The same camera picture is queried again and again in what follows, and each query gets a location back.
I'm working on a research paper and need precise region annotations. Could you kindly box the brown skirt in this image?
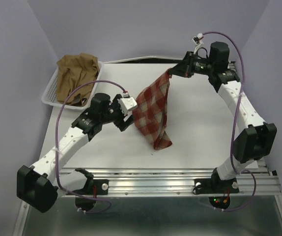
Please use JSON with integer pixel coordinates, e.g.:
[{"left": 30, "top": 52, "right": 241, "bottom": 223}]
[{"left": 56, "top": 53, "right": 100, "bottom": 107}]

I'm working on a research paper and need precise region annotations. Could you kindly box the white plastic basket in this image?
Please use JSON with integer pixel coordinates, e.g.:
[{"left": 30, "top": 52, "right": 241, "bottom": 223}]
[{"left": 41, "top": 67, "right": 96, "bottom": 111}]

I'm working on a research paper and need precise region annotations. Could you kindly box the red plaid skirt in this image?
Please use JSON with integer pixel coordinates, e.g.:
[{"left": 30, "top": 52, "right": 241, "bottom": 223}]
[{"left": 133, "top": 71, "right": 172, "bottom": 150}]

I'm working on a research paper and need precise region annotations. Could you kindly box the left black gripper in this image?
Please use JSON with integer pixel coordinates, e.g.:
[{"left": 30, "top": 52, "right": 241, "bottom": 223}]
[{"left": 100, "top": 94, "right": 135, "bottom": 131}]

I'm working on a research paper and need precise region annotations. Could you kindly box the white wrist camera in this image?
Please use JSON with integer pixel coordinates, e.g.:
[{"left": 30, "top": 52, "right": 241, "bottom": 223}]
[
  {"left": 118, "top": 92, "right": 138, "bottom": 115},
  {"left": 192, "top": 33, "right": 204, "bottom": 52}
]

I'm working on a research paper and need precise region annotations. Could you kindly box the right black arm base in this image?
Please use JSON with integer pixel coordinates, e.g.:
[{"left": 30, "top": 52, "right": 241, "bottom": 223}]
[{"left": 193, "top": 169, "right": 239, "bottom": 195}]

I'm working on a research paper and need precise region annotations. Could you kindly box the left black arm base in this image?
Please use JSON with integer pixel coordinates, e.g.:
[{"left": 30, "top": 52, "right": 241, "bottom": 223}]
[{"left": 73, "top": 168, "right": 109, "bottom": 197}]

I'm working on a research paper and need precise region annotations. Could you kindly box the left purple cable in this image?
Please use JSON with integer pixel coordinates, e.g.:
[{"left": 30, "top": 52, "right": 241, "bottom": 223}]
[{"left": 55, "top": 80, "right": 131, "bottom": 214}]

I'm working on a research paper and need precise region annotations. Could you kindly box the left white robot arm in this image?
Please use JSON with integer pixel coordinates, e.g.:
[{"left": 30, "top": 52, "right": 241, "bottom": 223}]
[{"left": 16, "top": 93, "right": 138, "bottom": 213}]

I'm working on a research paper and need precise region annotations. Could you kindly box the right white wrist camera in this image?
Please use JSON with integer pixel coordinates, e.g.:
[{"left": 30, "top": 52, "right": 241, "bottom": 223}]
[{"left": 192, "top": 33, "right": 204, "bottom": 52}]

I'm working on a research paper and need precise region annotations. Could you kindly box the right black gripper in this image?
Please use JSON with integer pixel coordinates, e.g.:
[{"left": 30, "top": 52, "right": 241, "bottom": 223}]
[{"left": 168, "top": 51, "right": 215, "bottom": 78}]

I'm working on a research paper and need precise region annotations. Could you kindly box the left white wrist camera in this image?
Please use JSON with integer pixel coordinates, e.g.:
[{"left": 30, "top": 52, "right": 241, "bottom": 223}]
[{"left": 118, "top": 92, "right": 138, "bottom": 115}]

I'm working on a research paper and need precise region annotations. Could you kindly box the aluminium frame rail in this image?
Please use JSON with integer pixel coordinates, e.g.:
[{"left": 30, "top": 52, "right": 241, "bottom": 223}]
[{"left": 13, "top": 61, "right": 282, "bottom": 236}]

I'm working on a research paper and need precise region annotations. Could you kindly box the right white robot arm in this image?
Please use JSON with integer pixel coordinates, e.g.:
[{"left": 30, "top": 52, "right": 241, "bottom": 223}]
[{"left": 168, "top": 40, "right": 277, "bottom": 192}]

